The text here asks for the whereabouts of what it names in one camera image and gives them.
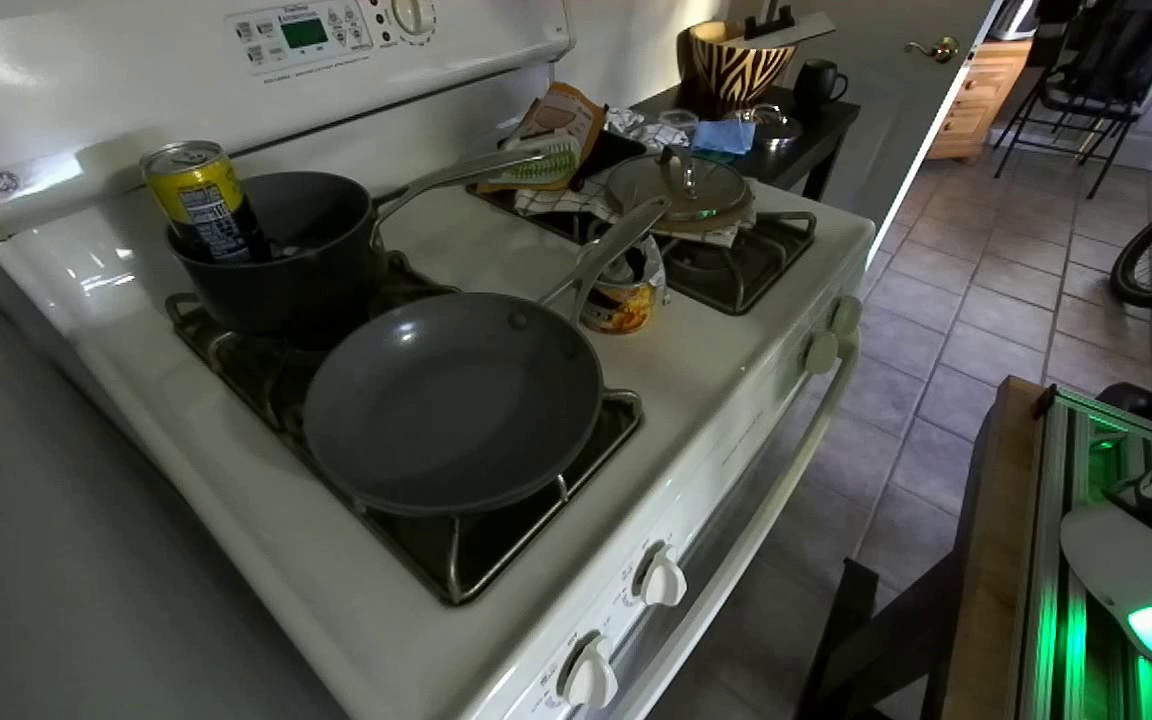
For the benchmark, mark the white stove knob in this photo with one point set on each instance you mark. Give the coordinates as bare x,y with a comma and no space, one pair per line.
588,672
823,348
661,579
846,312

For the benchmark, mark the black side table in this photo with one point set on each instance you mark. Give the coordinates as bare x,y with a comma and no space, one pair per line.
823,138

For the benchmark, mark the tin with orange label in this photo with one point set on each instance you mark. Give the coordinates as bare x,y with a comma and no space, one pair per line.
620,304

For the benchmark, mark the small glass jar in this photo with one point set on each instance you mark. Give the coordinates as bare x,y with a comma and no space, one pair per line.
775,130

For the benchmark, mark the brass door knob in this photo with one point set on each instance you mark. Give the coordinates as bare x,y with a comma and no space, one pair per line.
933,50

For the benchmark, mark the white gas stove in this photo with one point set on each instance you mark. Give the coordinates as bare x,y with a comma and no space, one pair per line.
682,363

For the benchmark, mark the yellow drink can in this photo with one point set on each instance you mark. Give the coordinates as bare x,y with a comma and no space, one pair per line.
201,200

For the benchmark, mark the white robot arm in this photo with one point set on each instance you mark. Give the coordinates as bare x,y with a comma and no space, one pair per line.
1120,563

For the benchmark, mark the green lit aluminium frame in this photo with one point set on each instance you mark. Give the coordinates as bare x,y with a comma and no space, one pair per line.
1070,641

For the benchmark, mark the zebra pattern bowl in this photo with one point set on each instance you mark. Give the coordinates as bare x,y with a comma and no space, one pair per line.
736,65

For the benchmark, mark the grey refrigerator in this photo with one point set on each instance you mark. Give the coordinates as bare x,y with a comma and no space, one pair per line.
42,532

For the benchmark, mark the blue sponge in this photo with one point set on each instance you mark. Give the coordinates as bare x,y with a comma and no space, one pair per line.
727,138

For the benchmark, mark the black mug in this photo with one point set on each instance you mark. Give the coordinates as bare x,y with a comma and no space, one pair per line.
819,87

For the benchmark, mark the black chair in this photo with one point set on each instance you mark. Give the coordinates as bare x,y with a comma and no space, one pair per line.
1098,62

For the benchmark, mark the white oven dial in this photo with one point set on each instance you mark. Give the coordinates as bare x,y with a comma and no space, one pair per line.
415,15

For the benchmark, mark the black burner grate under lid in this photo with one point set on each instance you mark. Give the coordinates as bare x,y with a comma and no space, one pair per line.
723,279

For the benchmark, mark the grey frying pan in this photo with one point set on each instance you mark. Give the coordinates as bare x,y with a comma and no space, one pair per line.
448,400

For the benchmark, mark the crumpled aluminium foil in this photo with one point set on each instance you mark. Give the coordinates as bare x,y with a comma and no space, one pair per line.
641,127

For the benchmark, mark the wooden cabinet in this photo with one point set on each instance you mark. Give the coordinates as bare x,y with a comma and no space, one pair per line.
989,100

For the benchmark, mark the black burner grate under pans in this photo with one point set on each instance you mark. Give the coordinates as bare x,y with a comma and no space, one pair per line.
468,558

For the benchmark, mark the white door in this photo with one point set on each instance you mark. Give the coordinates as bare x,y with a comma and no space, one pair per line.
896,122

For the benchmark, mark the black floor stand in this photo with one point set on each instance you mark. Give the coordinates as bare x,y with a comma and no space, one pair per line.
871,641

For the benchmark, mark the wooden cart board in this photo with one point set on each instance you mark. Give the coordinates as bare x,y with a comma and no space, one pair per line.
989,532

